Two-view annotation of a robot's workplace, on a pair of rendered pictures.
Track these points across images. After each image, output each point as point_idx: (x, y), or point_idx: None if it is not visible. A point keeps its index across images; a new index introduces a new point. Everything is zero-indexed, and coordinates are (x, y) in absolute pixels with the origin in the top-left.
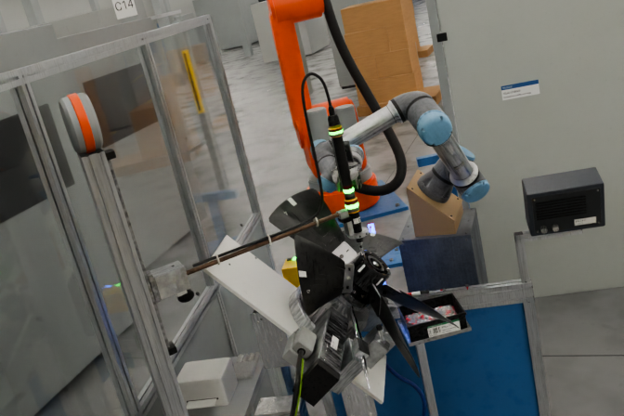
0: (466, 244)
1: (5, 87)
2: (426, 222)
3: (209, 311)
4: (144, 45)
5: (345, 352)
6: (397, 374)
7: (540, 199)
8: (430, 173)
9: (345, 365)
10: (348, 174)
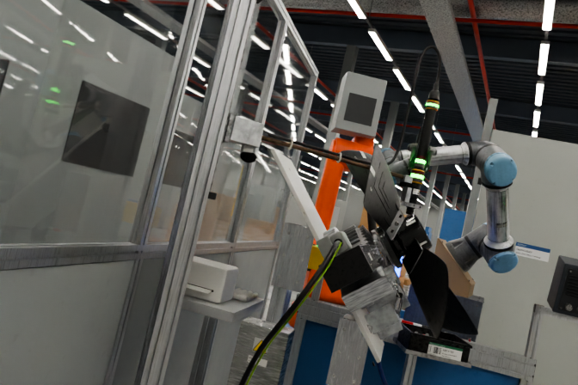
0: (475, 310)
1: None
2: None
3: (220, 256)
4: (285, 21)
5: (375, 273)
6: (384, 375)
7: (577, 272)
8: (461, 238)
9: (373, 280)
10: (427, 146)
